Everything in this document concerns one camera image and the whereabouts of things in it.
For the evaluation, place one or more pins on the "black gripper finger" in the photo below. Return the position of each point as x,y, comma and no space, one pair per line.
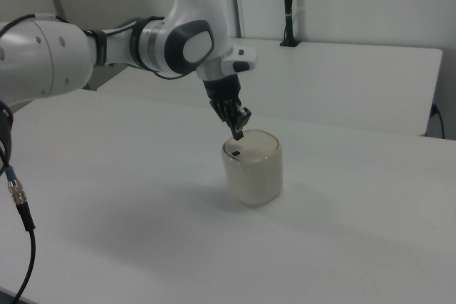
231,120
245,114

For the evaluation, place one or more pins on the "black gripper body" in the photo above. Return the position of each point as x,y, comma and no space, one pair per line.
222,88

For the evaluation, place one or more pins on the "cream plastic lidded trash bin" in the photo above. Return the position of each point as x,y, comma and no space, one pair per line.
254,172

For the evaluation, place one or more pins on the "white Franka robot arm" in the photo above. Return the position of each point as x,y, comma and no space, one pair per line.
185,40

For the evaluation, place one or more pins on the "black camera pole with clamp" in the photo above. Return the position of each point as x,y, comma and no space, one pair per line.
289,5

